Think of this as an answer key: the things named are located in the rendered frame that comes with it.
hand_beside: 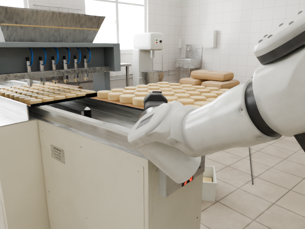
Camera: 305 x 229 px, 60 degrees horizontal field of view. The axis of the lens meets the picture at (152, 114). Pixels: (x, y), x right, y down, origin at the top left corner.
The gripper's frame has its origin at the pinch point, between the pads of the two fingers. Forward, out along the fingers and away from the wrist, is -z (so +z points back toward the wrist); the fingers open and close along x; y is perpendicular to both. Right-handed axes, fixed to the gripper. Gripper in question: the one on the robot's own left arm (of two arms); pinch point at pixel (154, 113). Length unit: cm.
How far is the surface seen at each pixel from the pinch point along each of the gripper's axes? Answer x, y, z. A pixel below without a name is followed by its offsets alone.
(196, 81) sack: -46, -105, -411
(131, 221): -40.5, 6.5, -12.0
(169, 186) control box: -26.3, -5.9, -9.5
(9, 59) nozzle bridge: 10, 60, -57
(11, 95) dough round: -9, 68, -71
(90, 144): -18.4, 21.5, -26.8
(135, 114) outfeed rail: -14, 5, -53
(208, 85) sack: -48, -119, -378
